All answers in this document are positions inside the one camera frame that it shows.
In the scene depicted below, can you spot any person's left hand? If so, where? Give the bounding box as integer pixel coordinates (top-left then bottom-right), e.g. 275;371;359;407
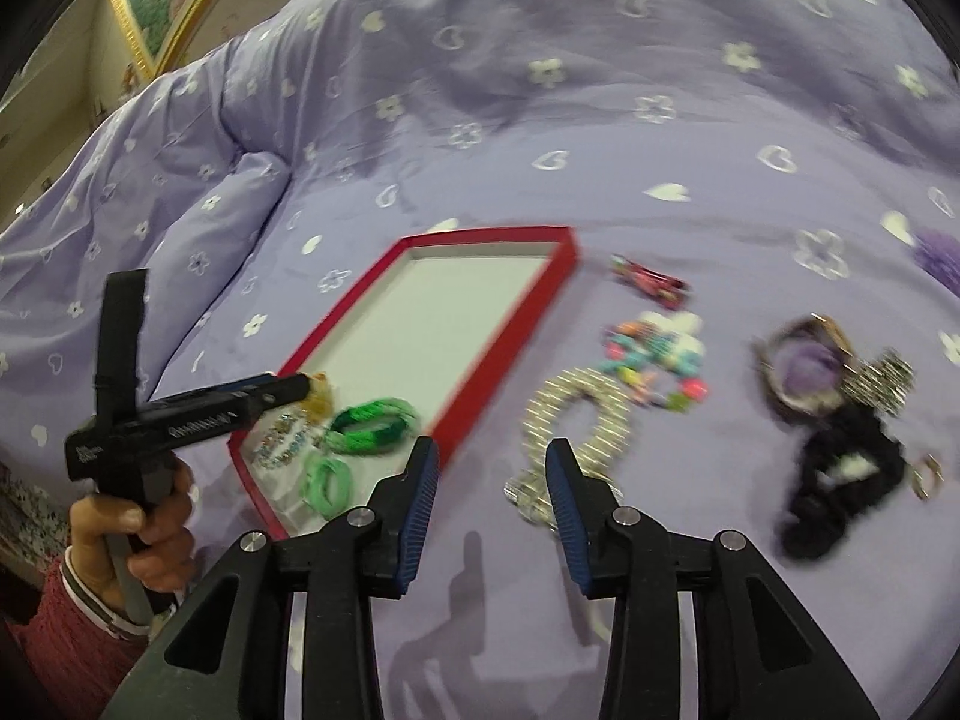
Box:
69;457;197;601

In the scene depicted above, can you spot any purple flower hair accessory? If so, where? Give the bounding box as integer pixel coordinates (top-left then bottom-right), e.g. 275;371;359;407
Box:
913;229;960;286

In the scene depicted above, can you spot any silver chain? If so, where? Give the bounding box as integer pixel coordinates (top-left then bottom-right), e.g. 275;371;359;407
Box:
844;349;917;418

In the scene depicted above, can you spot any brown strap wristwatch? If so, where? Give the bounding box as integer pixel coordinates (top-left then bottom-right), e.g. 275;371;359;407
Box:
754;313;863;418

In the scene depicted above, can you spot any floral patterned sheet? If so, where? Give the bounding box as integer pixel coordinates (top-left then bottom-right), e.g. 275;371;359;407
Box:
0;457;76;586

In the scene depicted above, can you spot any light green hair tie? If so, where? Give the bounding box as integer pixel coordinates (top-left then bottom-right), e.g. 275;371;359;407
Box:
300;454;358;515

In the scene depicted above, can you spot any person's left forearm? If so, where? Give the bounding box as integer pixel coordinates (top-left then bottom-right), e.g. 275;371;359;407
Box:
11;546;155;698

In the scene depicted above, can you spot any clear beaded bracelet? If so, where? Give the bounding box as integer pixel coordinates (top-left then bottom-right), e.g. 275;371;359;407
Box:
251;412;331;467

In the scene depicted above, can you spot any black scrunchie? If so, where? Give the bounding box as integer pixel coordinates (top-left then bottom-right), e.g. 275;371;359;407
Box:
772;397;912;563

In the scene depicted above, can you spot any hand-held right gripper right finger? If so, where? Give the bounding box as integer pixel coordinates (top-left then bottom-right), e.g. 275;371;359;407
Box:
545;436;880;720

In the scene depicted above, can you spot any colourful bead bracelet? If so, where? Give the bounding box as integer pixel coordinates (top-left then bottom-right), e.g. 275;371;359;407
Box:
600;315;710;413

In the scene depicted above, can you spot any red cardboard tray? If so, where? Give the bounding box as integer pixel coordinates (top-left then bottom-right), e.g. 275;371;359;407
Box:
229;225;582;541

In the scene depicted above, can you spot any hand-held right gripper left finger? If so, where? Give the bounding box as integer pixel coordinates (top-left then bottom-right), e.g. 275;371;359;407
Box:
97;436;441;720

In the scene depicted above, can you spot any yellow hair claw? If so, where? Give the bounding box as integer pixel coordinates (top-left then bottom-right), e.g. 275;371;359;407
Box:
300;373;338;422

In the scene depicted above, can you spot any pearl bracelet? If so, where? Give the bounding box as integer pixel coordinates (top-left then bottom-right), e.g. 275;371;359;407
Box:
504;366;635;526

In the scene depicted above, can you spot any red hair clip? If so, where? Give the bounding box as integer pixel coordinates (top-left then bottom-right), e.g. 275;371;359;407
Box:
609;255;689;308

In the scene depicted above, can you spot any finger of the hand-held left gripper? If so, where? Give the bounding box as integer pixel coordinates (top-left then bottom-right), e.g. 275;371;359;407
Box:
246;377;312;419
199;373;277;400

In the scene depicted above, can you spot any green braided bracelet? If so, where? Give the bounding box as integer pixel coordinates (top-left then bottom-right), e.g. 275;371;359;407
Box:
326;397;421;455

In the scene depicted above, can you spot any purple flower print blanket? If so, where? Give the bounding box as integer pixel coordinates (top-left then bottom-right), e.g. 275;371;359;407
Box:
0;0;960;720

